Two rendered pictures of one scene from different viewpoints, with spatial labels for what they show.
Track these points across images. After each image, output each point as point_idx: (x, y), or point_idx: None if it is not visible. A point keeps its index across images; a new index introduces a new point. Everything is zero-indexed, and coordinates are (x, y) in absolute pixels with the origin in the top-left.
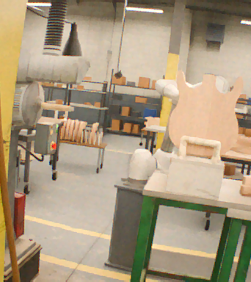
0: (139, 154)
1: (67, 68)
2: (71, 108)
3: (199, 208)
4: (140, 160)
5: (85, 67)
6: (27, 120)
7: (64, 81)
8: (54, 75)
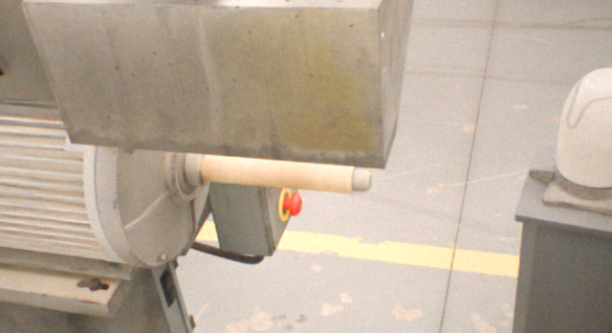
0: (605, 106)
1: (303, 81)
2: (360, 184)
3: None
4: (610, 127)
5: None
6: (160, 264)
7: (304, 150)
8: (233, 120)
